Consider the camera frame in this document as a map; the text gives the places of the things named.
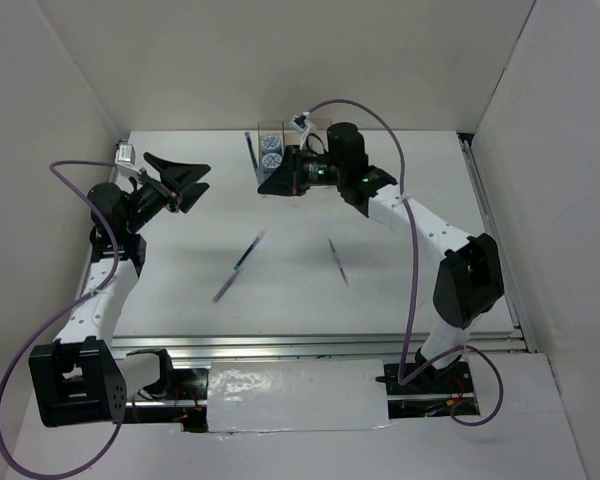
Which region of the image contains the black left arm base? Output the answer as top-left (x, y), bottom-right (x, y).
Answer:
top-left (123, 368), bottom-right (209, 433)

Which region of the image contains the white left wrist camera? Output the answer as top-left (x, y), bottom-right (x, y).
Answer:
top-left (114, 141), bottom-right (141, 179)

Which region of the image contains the dark blue gel pen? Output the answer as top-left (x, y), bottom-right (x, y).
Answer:
top-left (233, 230), bottom-right (266, 272)

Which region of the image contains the thin black white pen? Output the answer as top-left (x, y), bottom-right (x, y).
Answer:
top-left (328, 238), bottom-right (349, 286)

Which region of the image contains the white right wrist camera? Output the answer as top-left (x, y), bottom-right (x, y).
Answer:
top-left (290, 111), bottom-right (313, 149)

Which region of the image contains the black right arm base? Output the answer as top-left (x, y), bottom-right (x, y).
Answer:
top-left (376, 361), bottom-right (479, 419)

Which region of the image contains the left clear storage bin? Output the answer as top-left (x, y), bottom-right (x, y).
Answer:
top-left (257, 120), bottom-right (285, 183)

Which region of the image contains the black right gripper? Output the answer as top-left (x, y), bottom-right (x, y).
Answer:
top-left (258, 145), bottom-right (346, 196)

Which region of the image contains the middle clear storage bin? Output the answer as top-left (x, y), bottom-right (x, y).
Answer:
top-left (283, 120), bottom-right (304, 146)

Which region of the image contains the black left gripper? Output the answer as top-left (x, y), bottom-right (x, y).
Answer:
top-left (125, 153), bottom-right (210, 234)

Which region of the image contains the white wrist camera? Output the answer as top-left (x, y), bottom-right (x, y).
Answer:
top-left (290, 111), bottom-right (313, 149)
top-left (114, 141), bottom-right (141, 179)

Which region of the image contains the light blue clear pen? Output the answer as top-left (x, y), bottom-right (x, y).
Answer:
top-left (244, 131), bottom-right (260, 184)

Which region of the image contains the clear storage bin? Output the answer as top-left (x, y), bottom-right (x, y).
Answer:
top-left (257, 120), bottom-right (285, 183)
top-left (307, 116), bottom-right (333, 132)
top-left (283, 120), bottom-right (304, 146)

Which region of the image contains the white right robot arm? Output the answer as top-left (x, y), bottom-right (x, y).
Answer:
top-left (258, 122), bottom-right (504, 392)

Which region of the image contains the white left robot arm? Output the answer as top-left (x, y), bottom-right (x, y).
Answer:
top-left (28, 152), bottom-right (211, 427)

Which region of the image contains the right clear storage bin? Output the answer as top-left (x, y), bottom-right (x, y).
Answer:
top-left (307, 116), bottom-right (333, 132)

